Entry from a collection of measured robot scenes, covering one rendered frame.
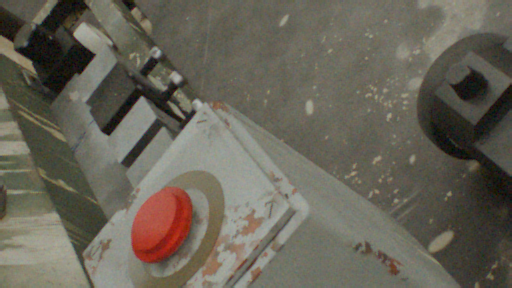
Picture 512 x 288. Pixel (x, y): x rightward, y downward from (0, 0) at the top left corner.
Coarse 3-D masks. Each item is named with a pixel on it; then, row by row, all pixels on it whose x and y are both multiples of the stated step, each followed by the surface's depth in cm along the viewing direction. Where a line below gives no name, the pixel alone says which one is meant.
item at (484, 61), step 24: (480, 48) 147; (504, 48) 147; (456, 72) 141; (480, 72) 143; (504, 72) 141; (456, 96) 145; (480, 96) 141; (504, 96) 139; (432, 120) 150; (456, 120) 144; (480, 120) 140; (504, 120) 139; (480, 144) 140; (504, 144) 137; (504, 168) 135
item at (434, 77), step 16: (480, 32) 154; (448, 48) 153; (464, 48) 151; (432, 64) 153; (448, 64) 151; (432, 80) 152; (432, 96) 152; (416, 112) 156; (432, 112) 152; (432, 128) 153; (448, 144) 156
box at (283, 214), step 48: (192, 144) 53; (240, 144) 50; (144, 192) 54; (192, 192) 51; (240, 192) 49; (288, 192) 47; (336, 192) 55; (96, 240) 55; (192, 240) 49; (240, 240) 47; (288, 240) 46; (336, 240) 47; (384, 240) 53
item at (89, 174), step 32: (32, 32) 111; (64, 32) 114; (96, 32) 116; (0, 64) 112; (32, 64) 116; (64, 64) 112; (96, 64) 102; (128, 64) 103; (32, 96) 110; (64, 96) 109; (96, 96) 100; (128, 96) 95; (160, 96) 98; (32, 128) 100; (64, 128) 106; (96, 128) 101; (128, 128) 92; (160, 128) 90; (64, 160) 98; (96, 160) 98; (128, 160) 91; (64, 192) 90; (96, 192) 96; (128, 192) 92; (64, 224) 83; (96, 224) 89
